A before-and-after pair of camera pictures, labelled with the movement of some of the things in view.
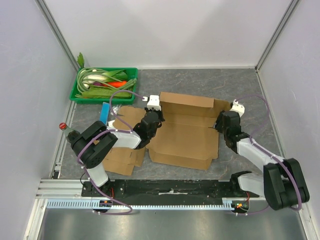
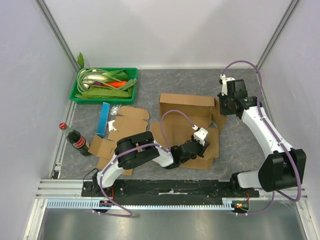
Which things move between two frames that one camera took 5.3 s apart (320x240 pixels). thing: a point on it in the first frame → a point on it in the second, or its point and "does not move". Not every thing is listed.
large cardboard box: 186,138 does not move
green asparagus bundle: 129,84 does not move
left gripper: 159,112 → 203,148
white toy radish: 95,77 does not move
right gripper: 222,119 → 225,106
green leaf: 81,60 does not move
